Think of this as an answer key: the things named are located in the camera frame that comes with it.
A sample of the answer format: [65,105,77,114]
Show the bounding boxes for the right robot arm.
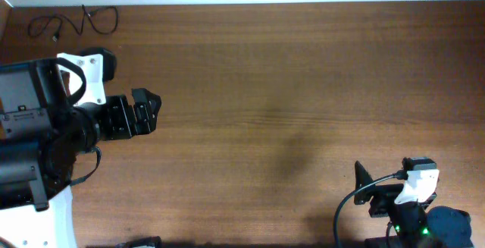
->
[354,157,474,248]

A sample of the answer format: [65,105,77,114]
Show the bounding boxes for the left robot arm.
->
[1,48,162,247]

